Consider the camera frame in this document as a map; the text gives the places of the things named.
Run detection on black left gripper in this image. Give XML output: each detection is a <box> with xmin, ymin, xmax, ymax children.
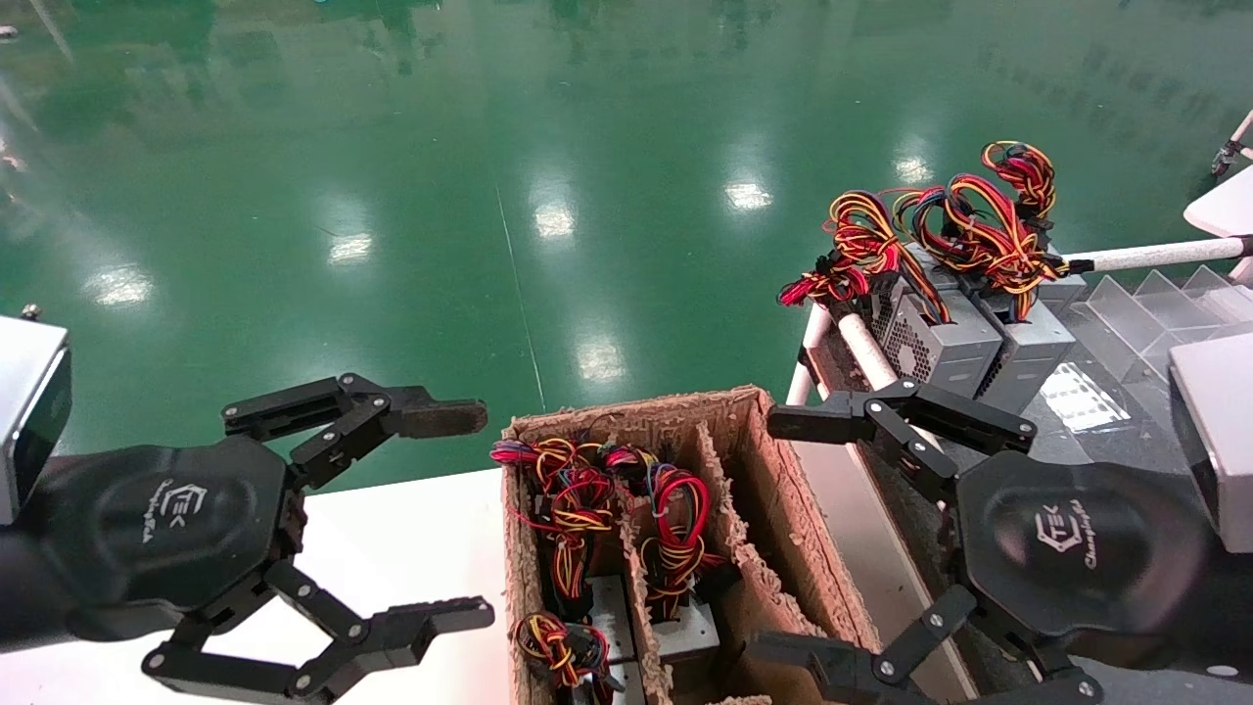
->
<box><xmin>27</xmin><ymin>436</ymin><xmax>495</xmax><ymax>705</ymax></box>

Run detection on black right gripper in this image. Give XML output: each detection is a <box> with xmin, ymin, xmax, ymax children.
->
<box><xmin>749</xmin><ymin>377</ymin><xmax>1217</xmax><ymax>705</ymax></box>

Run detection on left gripper worn-pad finger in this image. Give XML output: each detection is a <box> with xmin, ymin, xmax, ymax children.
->
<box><xmin>223</xmin><ymin>373</ymin><xmax>488</xmax><ymax>489</ymax></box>

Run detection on grey power supply coloured wires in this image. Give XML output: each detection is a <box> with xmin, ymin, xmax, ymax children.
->
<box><xmin>891</xmin><ymin>140</ymin><xmax>1078</xmax><ymax>418</ymax></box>
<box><xmin>512</xmin><ymin>612</ymin><xmax>647</xmax><ymax>705</ymax></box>
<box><xmin>631</xmin><ymin>465</ymin><xmax>730</xmax><ymax>669</ymax></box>
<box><xmin>489</xmin><ymin>438</ymin><xmax>672</xmax><ymax>669</ymax></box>

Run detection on long cardboard divider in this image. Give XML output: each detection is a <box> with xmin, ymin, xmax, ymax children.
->
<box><xmin>693</xmin><ymin>421</ymin><xmax>835</xmax><ymax>645</ymax></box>

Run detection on brown cardboard box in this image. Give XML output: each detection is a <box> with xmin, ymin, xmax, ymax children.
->
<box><xmin>499</xmin><ymin>385</ymin><xmax>887</xmax><ymax>705</ymax></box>

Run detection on long white rack pipe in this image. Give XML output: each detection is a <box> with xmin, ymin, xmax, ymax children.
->
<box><xmin>837</xmin><ymin>311</ymin><xmax>947</xmax><ymax>453</ymax></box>

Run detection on grey power supply fan grille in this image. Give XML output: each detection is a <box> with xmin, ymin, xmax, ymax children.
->
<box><xmin>778</xmin><ymin>189</ymin><xmax>1005</xmax><ymax>400</ymax></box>

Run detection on short white rack leg pipe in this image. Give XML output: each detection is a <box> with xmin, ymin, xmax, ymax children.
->
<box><xmin>785</xmin><ymin>304</ymin><xmax>833</xmax><ymax>408</ymax></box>

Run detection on short cardboard divider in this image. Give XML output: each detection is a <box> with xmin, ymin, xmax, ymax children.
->
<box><xmin>612</xmin><ymin>485</ymin><xmax>678</xmax><ymax>705</ymax></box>

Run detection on clear acrylic divider rack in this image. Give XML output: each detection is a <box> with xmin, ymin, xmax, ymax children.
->
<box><xmin>1072</xmin><ymin>264</ymin><xmax>1253</xmax><ymax>378</ymax></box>

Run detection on white pipe black end cap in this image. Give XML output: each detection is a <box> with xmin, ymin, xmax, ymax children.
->
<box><xmin>1067</xmin><ymin>235</ymin><xmax>1253</xmax><ymax>276</ymax></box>

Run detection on white table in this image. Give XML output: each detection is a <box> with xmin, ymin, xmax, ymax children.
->
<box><xmin>1183</xmin><ymin>164</ymin><xmax>1253</xmax><ymax>239</ymax></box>

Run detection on white pipe with black clamp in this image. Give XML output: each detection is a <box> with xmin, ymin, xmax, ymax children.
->
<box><xmin>1211</xmin><ymin>108</ymin><xmax>1253</xmax><ymax>179</ymax></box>

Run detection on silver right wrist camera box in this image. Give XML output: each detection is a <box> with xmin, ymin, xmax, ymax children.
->
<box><xmin>1168</xmin><ymin>333</ymin><xmax>1253</xmax><ymax>555</ymax></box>

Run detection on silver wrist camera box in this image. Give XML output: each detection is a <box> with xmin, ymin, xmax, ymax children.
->
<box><xmin>1168</xmin><ymin>333</ymin><xmax>1253</xmax><ymax>555</ymax></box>
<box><xmin>0</xmin><ymin>311</ymin><xmax>72</xmax><ymax>526</ymax></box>

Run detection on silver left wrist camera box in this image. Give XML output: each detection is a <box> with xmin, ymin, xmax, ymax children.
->
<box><xmin>0</xmin><ymin>311</ymin><xmax>72</xmax><ymax>526</ymax></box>

